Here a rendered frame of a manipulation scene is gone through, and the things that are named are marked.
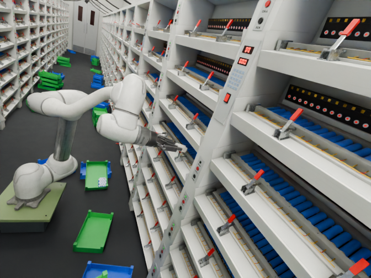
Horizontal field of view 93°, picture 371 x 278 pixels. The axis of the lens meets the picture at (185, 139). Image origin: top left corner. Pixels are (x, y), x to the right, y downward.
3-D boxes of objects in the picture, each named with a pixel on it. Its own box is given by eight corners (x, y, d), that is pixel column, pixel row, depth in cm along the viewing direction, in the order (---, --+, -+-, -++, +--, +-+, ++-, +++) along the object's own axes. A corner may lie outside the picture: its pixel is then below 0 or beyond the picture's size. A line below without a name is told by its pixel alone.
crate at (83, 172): (79, 179, 183) (80, 173, 180) (80, 166, 199) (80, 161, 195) (110, 177, 199) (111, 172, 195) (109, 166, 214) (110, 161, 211)
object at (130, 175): (131, 197, 174) (130, 187, 166) (122, 160, 220) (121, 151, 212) (151, 191, 181) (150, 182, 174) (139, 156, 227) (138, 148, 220)
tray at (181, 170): (184, 188, 87) (186, 174, 82) (152, 129, 133) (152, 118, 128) (219, 177, 94) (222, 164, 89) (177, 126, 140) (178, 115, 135)
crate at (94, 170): (106, 188, 184) (107, 185, 178) (84, 190, 173) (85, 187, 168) (106, 164, 200) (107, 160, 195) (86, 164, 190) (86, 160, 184)
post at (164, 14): (121, 165, 222) (154, -5, 148) (120, 160, 229) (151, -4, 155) (136, 165, 232) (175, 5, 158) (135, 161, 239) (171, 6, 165)
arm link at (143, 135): (132, 148, 76) (144, 150, 80) (141, 130, 74) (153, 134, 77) (128, 137, 83) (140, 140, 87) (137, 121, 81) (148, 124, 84)
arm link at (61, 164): (38, 174, 135) (67, 163, 154) (51, 188, 132) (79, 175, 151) (48, 84, 99) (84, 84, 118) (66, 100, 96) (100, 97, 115)
